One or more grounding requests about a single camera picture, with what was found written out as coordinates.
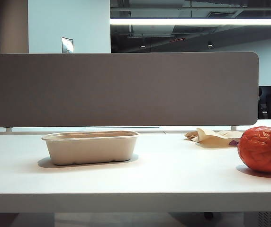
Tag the beige paper pulp lunchbox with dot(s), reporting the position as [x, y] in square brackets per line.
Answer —
[90, 149]

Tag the small purple white packet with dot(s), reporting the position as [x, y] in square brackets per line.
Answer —
[233, 142]

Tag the long white ceiling light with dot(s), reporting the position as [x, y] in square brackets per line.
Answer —
[197, 21]

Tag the grey fabric desk divider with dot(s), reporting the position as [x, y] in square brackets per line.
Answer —
[126, 89]

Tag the white divider bracket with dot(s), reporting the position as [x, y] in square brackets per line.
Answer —
[233, 128]
[8, 129]

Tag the red lit ceiling sign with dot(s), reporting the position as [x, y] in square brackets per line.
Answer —
[177, 40]

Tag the small ceiling spot light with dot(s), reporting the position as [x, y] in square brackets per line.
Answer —
[210, 44]

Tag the crumpled brown paper napkin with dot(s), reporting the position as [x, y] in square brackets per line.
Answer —
[213, 140]

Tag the wrinkled orange fruit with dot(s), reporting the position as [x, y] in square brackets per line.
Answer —
[261, 149]

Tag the silver wall switch plate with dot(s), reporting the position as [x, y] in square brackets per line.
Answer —
[67, 45]

